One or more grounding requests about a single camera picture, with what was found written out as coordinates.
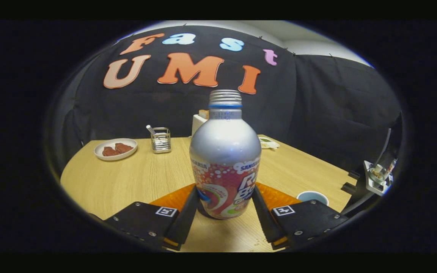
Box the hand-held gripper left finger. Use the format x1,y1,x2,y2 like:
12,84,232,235
104,184,200,251

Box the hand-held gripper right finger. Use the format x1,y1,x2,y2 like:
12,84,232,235
252,183,350,251

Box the white cup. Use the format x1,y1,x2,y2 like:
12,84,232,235
296,190,330,206

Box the silver juice bottle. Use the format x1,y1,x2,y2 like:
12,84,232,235
189,89,261,220

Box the wooden table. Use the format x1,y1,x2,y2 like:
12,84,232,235
60,135,357,253

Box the metal mesh utensil holder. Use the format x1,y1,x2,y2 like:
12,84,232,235
151,127,172,154

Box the white toaster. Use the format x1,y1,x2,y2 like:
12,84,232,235
192,110,210,137

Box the white round plate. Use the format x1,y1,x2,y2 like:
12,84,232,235
94,138,138,161

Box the black backdrop cloth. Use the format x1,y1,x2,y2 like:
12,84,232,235
46,25,403,175

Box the white bracket device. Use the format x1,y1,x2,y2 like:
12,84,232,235
363,158,397,196

